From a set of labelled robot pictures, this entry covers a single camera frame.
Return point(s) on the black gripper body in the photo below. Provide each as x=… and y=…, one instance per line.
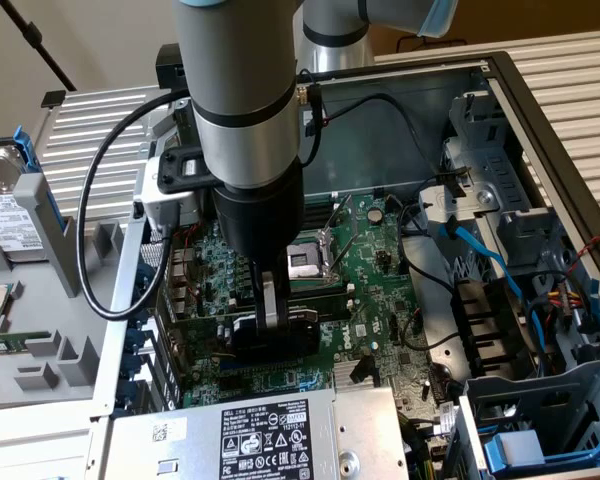
x=260, y=220

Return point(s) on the green graphics card black cooler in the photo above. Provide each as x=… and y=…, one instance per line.
x=300, y=340

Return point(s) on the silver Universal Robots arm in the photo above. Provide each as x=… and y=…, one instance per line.
x=245, y=90

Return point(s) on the CPU socket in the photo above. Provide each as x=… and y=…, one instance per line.
x=305, y=262

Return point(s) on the black RAM slot bank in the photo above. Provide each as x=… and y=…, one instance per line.
x=330, y=292
x=320, y=215

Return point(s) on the silver socket cover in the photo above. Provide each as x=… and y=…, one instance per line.
x=338, y=214

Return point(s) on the silver locking lever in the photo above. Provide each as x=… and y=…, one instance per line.
x=344, y=254

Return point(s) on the short black expansion slot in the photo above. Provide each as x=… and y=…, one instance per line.
x=230, y=382

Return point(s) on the silver chipset heatsink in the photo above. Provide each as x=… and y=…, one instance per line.
x=342, y=372

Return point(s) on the green Dell motherboard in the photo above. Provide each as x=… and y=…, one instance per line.
x=380, y=300

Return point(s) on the silver coin battery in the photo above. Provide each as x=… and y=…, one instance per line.
x=375, y=214

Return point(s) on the blue slot retention clip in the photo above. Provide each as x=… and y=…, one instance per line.
x=124, y=392
x=144, y=276
x=136, y=339
x=131, y=365

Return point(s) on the open grey PC case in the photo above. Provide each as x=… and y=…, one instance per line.
x=380, y=150

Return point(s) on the silver power supply unit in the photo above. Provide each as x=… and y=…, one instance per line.
x=360, y=425

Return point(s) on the black box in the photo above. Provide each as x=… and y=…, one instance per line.
x=169, y=57

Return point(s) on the grey parts rack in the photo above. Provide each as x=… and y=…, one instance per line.
x=35, y=310

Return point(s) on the small black table clamp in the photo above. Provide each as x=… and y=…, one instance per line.
x=52, y=98

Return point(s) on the silver metal drive cage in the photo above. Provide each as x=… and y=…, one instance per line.
x=500, y=170

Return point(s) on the silver hard disk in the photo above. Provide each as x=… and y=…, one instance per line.
x=15, y=230

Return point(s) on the green RAM stick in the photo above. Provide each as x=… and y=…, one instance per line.
x=5, y=345

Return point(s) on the grey disk bay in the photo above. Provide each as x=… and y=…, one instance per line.
x=530, y=400

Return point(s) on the black stand pole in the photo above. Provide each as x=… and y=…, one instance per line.
x=32, y=35

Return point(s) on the blue disk bay carrier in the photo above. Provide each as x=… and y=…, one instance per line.
x=580, y=457

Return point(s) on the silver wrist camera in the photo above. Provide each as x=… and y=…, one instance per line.
x=155, y=207

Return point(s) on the blue disk carrier frame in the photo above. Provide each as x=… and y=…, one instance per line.
x=27, y=150

